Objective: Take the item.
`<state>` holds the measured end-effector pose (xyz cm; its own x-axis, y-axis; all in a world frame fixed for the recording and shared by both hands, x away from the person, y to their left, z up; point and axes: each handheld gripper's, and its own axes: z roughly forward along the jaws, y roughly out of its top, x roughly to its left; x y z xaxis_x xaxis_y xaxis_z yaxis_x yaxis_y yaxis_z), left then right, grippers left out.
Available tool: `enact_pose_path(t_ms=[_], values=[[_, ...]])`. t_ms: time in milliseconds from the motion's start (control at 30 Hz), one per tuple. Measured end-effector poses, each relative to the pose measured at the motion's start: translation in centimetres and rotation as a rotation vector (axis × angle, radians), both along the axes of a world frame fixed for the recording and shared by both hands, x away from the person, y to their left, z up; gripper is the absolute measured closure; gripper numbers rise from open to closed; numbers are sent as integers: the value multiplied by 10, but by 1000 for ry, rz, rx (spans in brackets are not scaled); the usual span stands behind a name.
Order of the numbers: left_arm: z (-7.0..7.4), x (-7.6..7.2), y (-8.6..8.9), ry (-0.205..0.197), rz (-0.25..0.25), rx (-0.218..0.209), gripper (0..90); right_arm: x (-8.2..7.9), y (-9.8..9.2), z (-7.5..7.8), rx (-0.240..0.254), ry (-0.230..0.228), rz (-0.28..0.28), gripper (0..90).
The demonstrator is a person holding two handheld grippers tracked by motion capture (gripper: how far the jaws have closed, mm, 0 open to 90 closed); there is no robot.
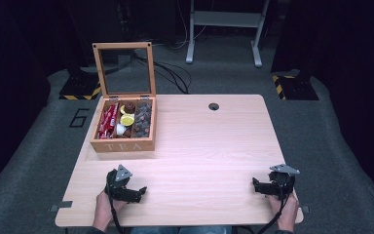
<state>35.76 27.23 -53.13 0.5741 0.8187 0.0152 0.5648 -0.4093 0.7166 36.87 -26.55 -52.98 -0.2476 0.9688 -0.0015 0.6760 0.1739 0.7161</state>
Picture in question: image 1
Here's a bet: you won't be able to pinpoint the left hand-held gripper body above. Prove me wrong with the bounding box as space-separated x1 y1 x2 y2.
104 164 139 204

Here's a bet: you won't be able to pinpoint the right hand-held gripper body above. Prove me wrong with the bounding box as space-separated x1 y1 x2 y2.
267 163 301 200

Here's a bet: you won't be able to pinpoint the person's left hand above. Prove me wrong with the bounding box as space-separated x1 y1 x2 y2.
93 189 128 232

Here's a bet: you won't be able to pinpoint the person's right hand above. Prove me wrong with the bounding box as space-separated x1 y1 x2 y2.
266 191 300 232

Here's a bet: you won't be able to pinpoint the wooden tea box with lid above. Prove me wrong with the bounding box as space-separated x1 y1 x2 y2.
90 41 157 154

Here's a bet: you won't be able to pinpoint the red stick packet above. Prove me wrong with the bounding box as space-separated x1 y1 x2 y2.
96 108 112 140
105 101 120 137

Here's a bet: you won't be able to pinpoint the large yellow lid capsule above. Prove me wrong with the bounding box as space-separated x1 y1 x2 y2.
120 113 135 127

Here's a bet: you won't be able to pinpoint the pile of dark capsules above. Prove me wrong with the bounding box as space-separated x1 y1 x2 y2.
131 101 153 138

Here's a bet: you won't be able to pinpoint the black stand with hazard-striped base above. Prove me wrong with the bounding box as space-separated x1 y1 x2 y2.
271 0 319 101
58 0 103 101

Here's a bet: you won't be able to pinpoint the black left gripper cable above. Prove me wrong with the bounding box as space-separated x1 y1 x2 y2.
108 194 125 234

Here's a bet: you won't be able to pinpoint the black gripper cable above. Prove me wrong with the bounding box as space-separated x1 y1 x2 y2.
255 181 290 234
108 194 125 234

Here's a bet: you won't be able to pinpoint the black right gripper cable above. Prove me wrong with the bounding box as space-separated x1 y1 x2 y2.
255 181 290 234

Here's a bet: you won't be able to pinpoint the grey table edge bracket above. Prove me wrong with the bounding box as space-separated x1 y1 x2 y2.
49 200 74 213

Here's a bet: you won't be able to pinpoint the black floor cables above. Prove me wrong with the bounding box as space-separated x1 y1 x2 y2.
132 52 193 96

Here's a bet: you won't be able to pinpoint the white hanging cables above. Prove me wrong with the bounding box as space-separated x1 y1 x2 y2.
169 0 208 51

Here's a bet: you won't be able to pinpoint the white metal stand frame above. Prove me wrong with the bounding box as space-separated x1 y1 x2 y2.
185 0 272 68

